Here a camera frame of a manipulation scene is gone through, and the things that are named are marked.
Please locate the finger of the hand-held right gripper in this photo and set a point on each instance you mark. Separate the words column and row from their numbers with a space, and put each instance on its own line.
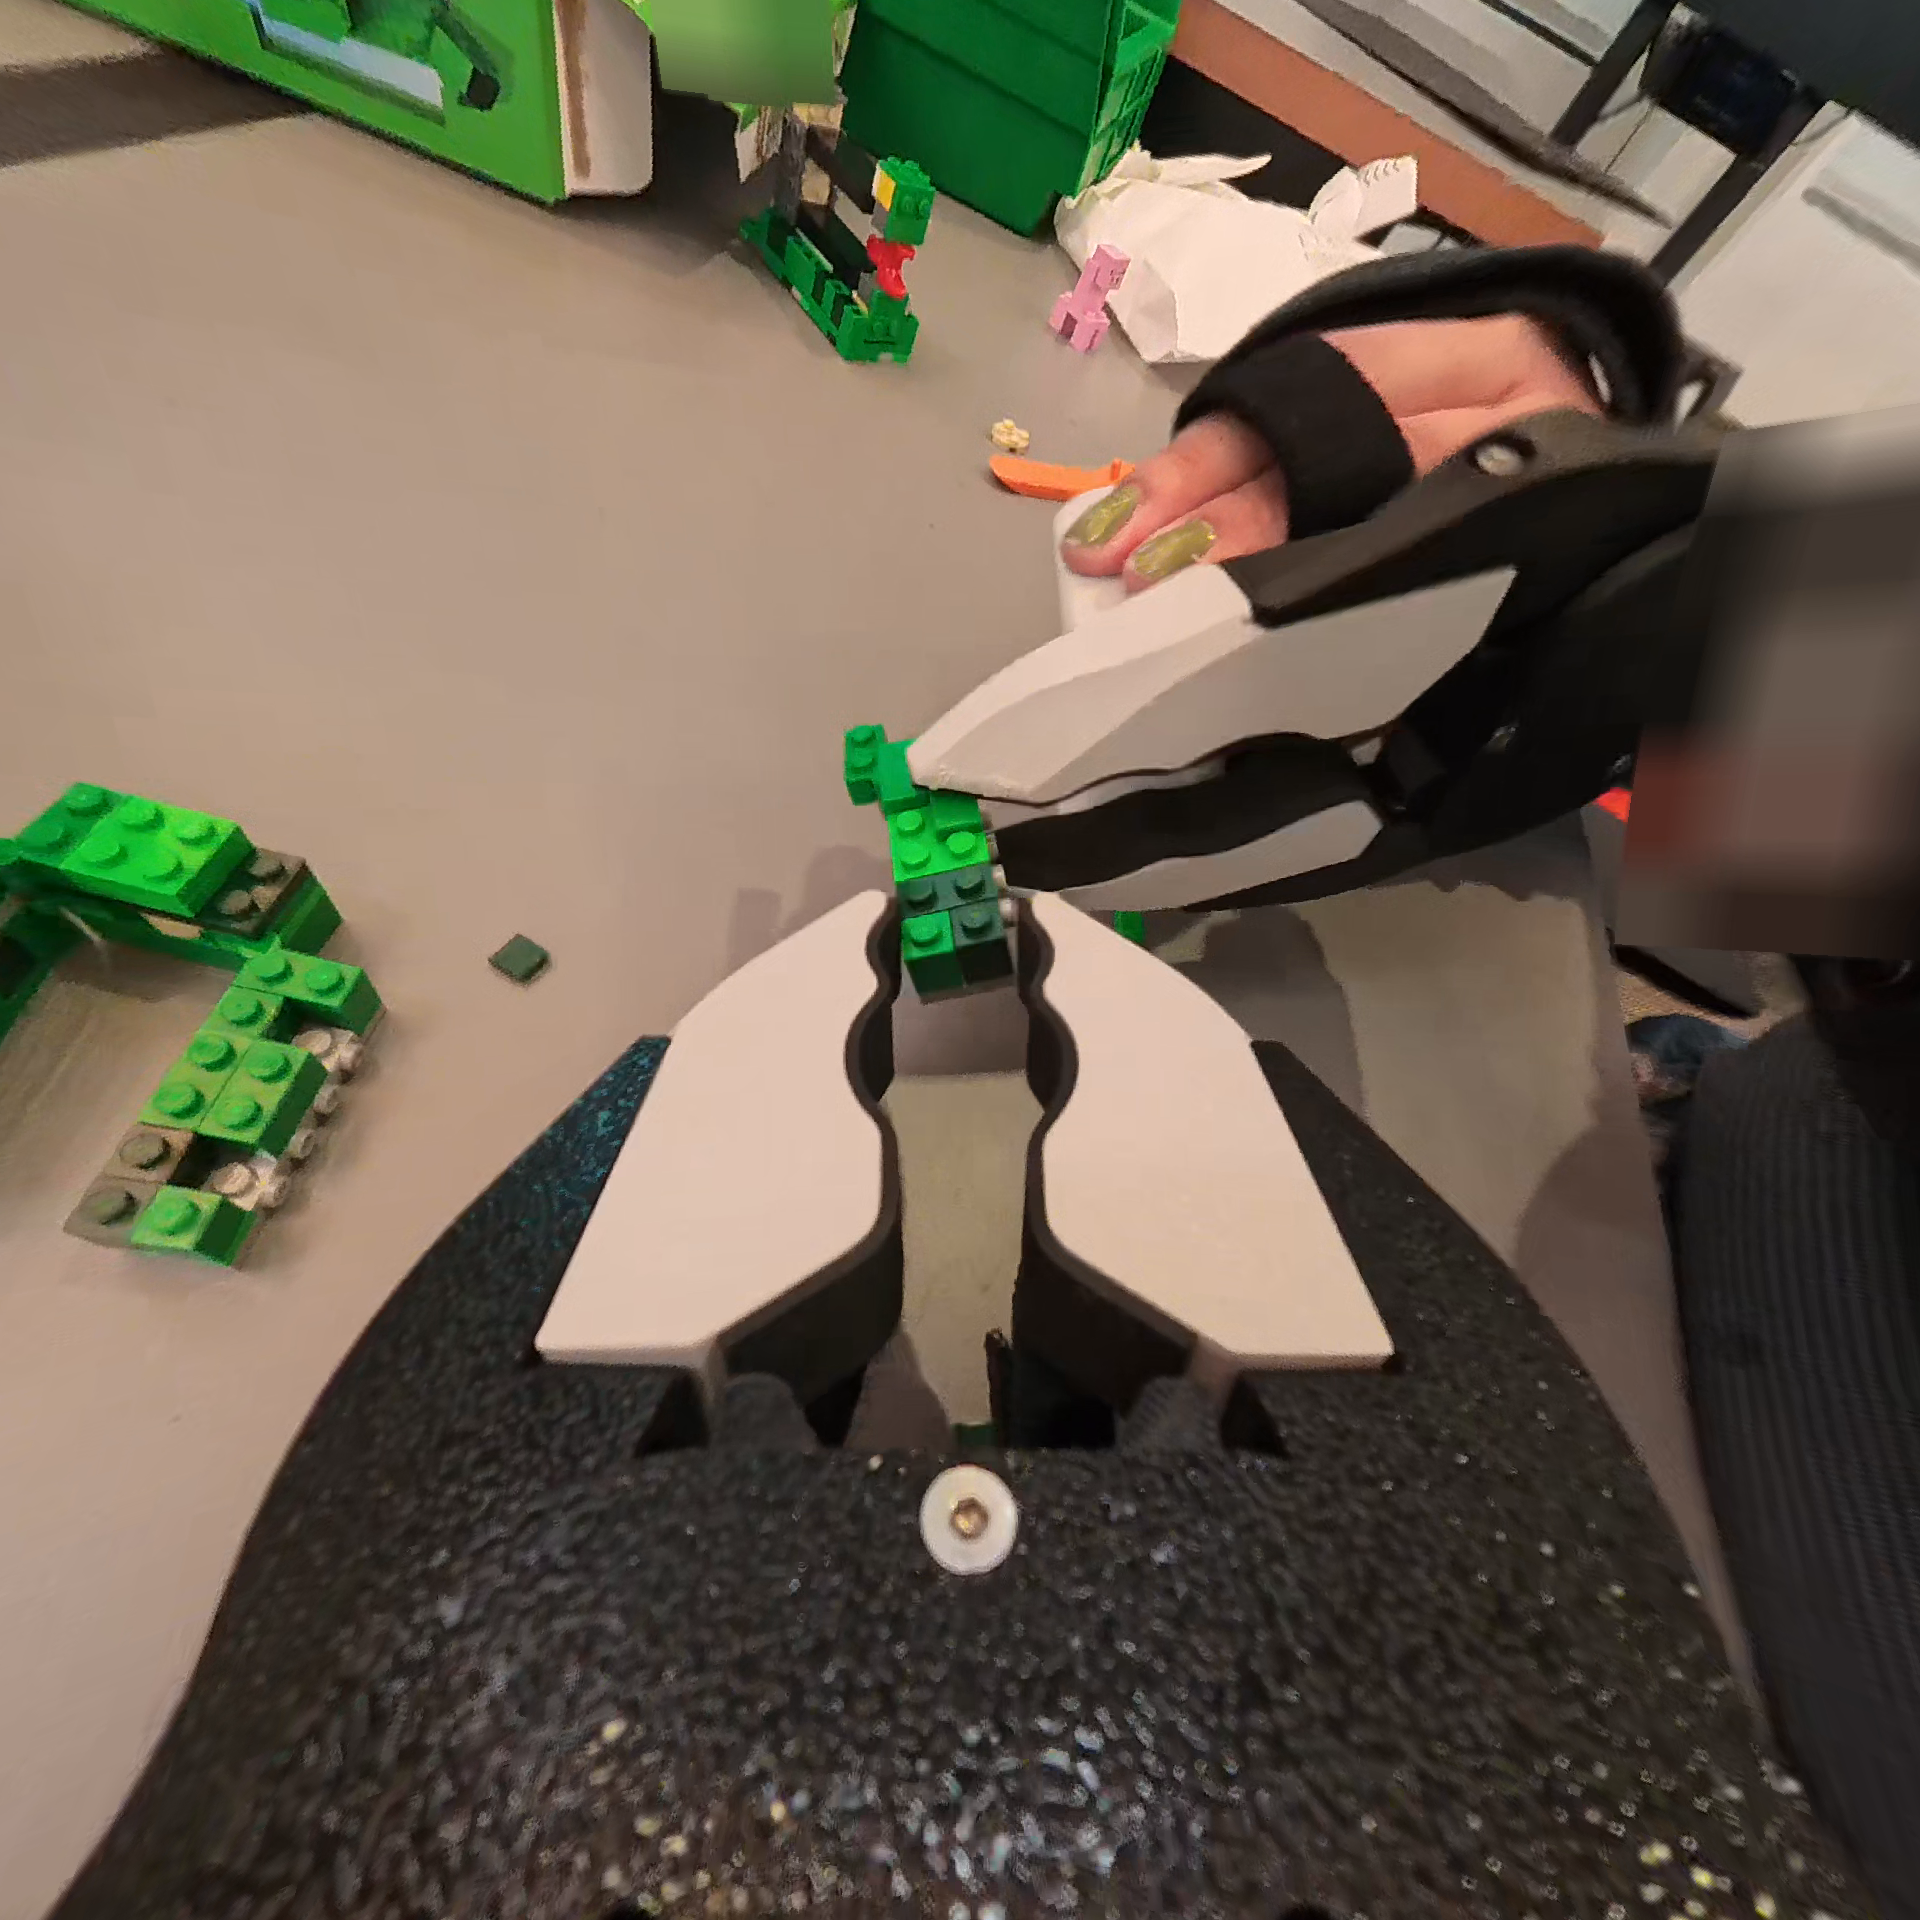
column 1170, row 692
column 1259, row 863

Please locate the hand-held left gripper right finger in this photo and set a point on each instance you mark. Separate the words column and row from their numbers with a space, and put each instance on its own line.
column 1201, row 1186

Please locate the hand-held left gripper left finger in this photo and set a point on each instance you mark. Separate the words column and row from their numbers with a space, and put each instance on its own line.
column 735, row 1171

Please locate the green brick assembly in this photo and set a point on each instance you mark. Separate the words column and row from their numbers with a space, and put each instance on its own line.
column 937, row 886

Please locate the person's right hand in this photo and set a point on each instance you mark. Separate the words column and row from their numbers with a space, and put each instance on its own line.
column 1201, row 495

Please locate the orange plastic piece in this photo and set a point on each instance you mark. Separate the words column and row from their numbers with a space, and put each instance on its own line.
column 1050, row 477

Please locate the dark green flat tile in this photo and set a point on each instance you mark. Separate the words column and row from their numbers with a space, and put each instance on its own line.
column 519, row 958

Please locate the pink brick figure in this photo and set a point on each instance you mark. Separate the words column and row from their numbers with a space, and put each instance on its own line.
column 1093, row 298

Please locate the white paper bag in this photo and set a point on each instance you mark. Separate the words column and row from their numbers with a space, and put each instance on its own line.
column 1243, row 254

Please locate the green and red brick model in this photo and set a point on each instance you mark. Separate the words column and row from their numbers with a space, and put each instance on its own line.
column 869, row 278

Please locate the green plastic crate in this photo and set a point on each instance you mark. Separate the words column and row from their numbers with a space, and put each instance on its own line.
column 1005, row 107

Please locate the dark ribbed cloth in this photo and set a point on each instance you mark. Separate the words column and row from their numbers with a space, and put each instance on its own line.
column 1815, row 1424

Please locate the green printed box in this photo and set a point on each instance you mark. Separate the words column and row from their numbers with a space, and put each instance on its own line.
column 346, row 77

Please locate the black table frame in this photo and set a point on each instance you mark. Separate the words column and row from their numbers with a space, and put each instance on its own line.
column 1711, row 120

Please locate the green brick frame structure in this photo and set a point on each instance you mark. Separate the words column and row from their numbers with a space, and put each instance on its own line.
column 211, row 1051

